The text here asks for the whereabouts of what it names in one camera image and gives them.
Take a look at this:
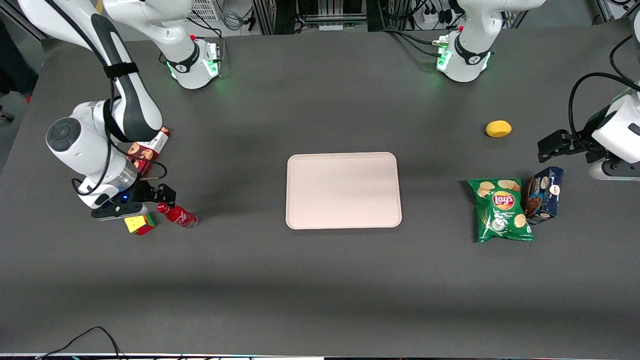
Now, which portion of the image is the green Lay's chips bag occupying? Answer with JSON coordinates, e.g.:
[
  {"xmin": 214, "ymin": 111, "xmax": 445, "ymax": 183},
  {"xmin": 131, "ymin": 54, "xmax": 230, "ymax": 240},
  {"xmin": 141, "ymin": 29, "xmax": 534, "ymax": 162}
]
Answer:
[{"xmin": 466, "ymin": 178, "xmax": 535, "ymax": 244}]

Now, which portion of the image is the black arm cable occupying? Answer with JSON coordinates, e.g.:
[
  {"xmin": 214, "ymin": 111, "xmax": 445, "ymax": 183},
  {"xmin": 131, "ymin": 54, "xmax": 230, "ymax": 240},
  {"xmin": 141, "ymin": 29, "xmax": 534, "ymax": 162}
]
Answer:
[
  {"xmin": 71, "ymin": 0, "xmax": 169, "ymax": 197},
  {"xmin": 568, "ymin": 72, "xmax": 640, "ymax": 146}
]

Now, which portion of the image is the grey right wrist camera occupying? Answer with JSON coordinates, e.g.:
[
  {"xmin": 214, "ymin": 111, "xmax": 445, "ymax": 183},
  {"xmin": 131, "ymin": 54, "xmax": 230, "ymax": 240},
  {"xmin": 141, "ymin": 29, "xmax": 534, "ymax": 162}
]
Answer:
[{"xmin": 91, "ymin": 200, "xmax": 151, "ymax": 222}]

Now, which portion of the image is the aluminium frame rack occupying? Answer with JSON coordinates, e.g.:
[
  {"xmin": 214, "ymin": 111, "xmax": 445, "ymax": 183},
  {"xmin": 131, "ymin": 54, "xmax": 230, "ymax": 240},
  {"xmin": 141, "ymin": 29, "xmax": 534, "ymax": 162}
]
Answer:
[{"xmin": 251, "ymin": 0, "xmax": 370, "ymax": 36}]

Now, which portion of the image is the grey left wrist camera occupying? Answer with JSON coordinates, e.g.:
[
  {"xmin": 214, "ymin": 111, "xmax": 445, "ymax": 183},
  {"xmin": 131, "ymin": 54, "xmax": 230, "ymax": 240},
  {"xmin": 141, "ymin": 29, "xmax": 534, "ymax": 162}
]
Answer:
[{"xmin": 588, "ymin": 159, "xmax": 640, "ymax": 182}]

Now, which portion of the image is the grey coiled cable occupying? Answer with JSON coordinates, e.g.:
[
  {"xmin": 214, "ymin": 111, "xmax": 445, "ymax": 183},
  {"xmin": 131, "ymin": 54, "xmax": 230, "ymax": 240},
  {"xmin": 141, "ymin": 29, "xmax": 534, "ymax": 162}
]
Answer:
[{"xmin": 220, "ymin": 9, "xmax": 247, "ymax": 32}]

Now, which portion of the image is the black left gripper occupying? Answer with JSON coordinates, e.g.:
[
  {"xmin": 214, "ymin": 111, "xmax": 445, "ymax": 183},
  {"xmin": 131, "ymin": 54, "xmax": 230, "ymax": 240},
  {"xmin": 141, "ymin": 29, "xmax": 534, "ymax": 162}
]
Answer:
[{"xmin": 537, "ymin": 130, "xmax": 600, "ymax": 164}]

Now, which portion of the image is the red coke bottle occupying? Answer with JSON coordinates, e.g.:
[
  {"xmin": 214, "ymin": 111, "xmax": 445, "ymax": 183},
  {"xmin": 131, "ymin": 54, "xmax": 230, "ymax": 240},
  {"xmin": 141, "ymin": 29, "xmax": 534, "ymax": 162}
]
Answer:
[{"xmin": 156, "ymin": 202, "xmax": 198, "ymax": 229}]

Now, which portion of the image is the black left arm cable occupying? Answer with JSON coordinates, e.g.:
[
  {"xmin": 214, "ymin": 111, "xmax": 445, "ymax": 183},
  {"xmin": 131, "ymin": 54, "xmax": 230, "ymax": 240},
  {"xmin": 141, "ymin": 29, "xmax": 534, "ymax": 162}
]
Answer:
[{"xmin": 568, "ymin": 72, "xmax": 640, "ymax": 146}]

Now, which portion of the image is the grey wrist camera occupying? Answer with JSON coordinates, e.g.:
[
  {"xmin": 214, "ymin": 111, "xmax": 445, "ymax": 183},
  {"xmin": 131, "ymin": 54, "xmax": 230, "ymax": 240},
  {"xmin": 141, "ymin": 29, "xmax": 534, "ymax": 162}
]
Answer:
[
  {"xmin": 588, "ymin": 159, "xmax": 640, "ymax": 182},
  {"xmin": 91, "ymin": 200, "xmax": 151, "ymax": 222}
]

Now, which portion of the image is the dark trouser leg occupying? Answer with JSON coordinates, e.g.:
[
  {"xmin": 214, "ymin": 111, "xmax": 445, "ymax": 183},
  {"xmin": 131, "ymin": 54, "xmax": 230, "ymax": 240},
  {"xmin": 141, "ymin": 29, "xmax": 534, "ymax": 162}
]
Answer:
[{"xmin": 0, "ymin": 19, "xmax": 39, "ymax": 97}]

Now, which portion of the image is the black base cable bundle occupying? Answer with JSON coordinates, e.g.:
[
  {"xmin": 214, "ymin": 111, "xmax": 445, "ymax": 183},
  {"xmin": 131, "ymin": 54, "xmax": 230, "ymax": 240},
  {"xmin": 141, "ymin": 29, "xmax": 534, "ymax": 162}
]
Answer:
[{"xmin": 379, "ymin": 27, "xmax": 447, "ymax": 59}]

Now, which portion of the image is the multicoloured puzzle cube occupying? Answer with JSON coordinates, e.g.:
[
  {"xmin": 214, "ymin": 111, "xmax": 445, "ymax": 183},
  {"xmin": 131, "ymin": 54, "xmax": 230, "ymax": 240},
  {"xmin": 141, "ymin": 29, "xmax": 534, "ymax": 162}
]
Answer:
[{"xmin": 124, "ymin": 214, "xmax": 156, "ymax": 237}]

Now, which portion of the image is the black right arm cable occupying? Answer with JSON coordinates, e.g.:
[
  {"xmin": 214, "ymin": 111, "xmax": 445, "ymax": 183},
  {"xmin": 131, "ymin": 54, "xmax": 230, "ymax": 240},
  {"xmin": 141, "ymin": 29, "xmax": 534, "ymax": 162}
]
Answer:
[{"xmin": 71, "ymin": 0, "xmax": 169, "ymax": 197}]

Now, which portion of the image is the dark blue cookie box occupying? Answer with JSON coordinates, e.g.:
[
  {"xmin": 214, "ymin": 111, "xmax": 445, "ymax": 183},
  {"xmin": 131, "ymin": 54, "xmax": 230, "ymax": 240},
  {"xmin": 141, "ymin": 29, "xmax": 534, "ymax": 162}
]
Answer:
[{"xmin": 524, "ymin": 166, "xmax": 565, "ymax": 226}]

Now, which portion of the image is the dark grey table cover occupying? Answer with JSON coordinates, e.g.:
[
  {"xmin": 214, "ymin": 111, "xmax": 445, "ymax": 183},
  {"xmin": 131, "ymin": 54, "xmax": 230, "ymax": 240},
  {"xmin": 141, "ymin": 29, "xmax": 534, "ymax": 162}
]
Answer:
[{"xmin": 0, "ymin": 20, "xmax": 640, "ymax": 359}]

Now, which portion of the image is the thin black cable loop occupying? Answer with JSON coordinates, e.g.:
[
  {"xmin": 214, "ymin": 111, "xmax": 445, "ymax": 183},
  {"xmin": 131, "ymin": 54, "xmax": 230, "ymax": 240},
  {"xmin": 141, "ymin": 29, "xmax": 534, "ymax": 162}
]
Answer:
[{"xmin": 37, "ymin": 326, "xmax": 123, "ymax": 360}]

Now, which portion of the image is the red cookie box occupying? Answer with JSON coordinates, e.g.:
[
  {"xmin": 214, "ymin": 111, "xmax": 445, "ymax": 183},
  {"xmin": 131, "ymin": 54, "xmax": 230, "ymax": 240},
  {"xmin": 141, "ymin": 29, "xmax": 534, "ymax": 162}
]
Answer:
[{"xmin": 127, "ymin": 127, "xmax": 171, "ymax": 177}]

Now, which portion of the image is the pale pink plastic tray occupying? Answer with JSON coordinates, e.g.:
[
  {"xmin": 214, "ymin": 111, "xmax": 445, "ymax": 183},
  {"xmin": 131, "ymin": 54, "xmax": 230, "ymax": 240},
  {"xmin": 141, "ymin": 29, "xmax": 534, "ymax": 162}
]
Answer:
[{"xmin": 285, "ymin": 152, "xmax": 403, "ymax": 230}]

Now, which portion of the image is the yellow lemon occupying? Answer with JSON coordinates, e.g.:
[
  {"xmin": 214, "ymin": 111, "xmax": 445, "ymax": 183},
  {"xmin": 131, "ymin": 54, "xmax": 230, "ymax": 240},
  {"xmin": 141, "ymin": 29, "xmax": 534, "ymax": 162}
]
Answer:
[{"xmin": 485, "ymin": 120, "xmax": 513, "ymax": 138}]

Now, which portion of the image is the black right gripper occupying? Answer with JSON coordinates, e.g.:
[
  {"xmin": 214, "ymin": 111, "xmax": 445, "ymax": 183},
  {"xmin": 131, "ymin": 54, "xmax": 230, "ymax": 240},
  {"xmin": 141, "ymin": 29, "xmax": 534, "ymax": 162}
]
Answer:
[{"xmin": 119, "ymin": 181, "xmax": 177, "ymax": 209}]

